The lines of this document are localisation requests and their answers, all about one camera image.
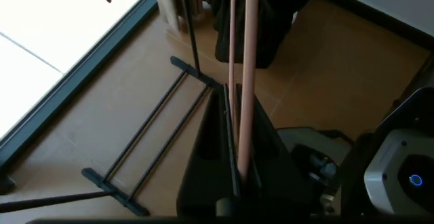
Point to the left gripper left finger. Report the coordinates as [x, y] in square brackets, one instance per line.
[207, 183]

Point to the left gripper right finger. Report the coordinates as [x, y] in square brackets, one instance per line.
[281, 180]

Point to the black garment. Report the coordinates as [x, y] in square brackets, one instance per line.
[271, 23]

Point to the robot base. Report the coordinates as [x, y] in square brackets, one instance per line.
[390, 169]

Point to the black clothes rack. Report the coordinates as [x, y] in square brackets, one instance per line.
[159, 102]

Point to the brown curtain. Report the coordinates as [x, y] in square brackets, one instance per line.
[169, 0]

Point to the window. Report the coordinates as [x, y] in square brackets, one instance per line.
[51, 30]

